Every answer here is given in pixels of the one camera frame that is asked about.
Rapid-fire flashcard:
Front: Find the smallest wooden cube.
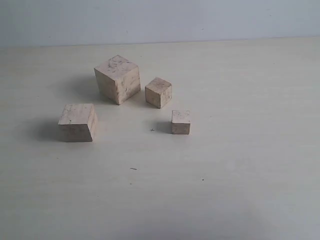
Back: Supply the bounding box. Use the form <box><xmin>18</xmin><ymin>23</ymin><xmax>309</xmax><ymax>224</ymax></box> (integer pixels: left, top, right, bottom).
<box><xmin>171</xmin><ymin>109</ymin><xmax>191</xmax><ymax>135</ymax></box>

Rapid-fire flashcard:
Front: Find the third largest wooden cube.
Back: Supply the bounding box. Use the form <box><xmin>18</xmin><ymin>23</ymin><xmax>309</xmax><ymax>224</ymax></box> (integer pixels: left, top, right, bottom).
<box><xmin>145</xmin><ymin>77</ymin><xmax>172</xmax><ymax>109</ymax></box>

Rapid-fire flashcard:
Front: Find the second largest wooden cube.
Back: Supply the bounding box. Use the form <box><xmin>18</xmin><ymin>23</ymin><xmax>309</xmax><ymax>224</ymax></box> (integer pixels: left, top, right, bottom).
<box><xmin>58</xmin><ymin>103</ymin><xmax>98</xmax><ymax>142</ymax></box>

